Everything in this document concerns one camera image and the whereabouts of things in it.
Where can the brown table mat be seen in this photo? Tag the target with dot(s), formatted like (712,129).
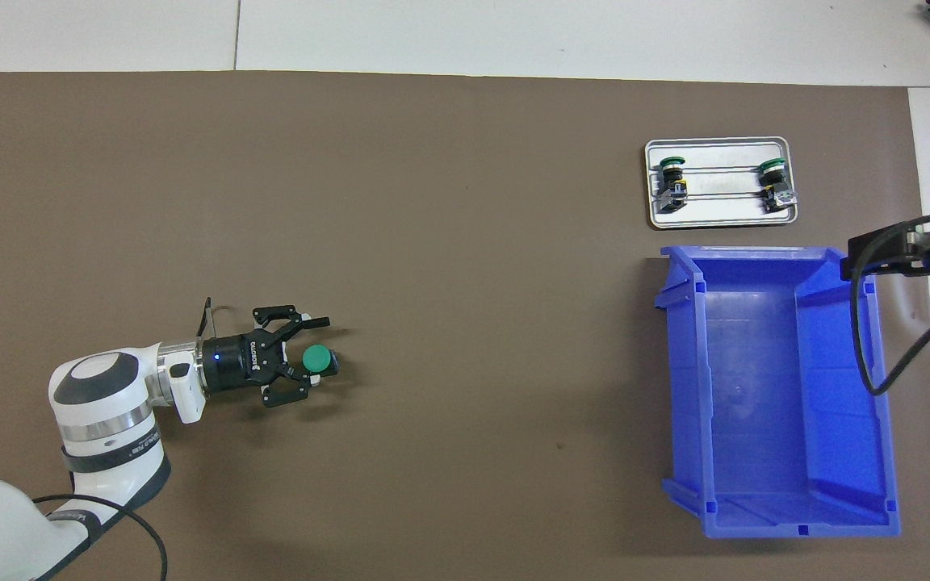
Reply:
(473,202)

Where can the green push button switch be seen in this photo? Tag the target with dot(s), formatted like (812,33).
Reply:
(672,175)
(773,174)
(317,359)

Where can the silver metal tray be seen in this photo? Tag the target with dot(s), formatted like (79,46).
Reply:
(715,216)

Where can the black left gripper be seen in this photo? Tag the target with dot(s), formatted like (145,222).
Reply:
(239,363)

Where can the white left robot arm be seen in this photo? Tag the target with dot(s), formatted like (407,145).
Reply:
(102,403)

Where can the blue plastic storage bin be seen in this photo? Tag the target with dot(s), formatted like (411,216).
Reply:
(756,403)

